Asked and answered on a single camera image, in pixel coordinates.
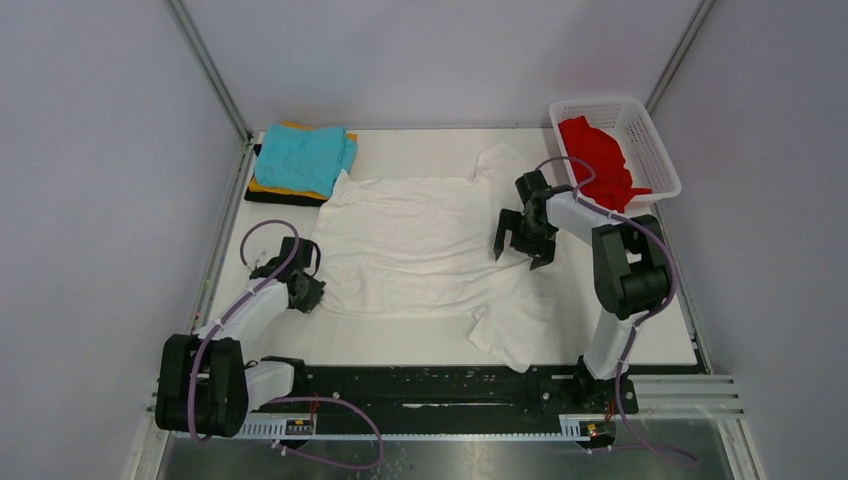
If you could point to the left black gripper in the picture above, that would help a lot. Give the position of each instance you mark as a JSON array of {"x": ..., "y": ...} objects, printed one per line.
[{"x": 314, "y": 296}]

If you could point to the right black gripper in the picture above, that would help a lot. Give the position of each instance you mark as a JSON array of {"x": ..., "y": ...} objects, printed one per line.
[{"x": 542, "y": 251}]

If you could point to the white t shirt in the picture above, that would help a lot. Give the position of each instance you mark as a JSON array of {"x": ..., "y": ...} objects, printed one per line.
[{"x": 423, "y": 247}]

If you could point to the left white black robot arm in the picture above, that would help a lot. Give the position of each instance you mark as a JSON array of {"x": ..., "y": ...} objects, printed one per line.
[{"x": 211, "y": 380}]

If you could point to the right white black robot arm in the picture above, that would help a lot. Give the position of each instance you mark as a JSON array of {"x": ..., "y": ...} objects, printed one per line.
[{"x": 633, "y": 276}]

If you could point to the red t shirt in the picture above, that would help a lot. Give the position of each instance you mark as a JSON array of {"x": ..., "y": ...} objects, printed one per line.
[{"x": 613, "y": 186}]

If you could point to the folded orange t shirt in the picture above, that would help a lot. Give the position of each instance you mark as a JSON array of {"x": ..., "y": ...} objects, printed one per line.
[{"x": 285, "y": 191}]

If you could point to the white plastic basket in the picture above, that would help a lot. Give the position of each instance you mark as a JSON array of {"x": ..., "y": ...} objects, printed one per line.
[{"x": 627, "y": 122}]

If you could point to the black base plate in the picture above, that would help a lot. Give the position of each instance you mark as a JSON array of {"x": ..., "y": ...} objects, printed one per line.
[{"x": 453, "y": 400}]

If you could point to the white slotted cable duct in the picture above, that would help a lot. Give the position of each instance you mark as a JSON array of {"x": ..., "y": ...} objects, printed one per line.
[{"x": 277, "y": 428}]

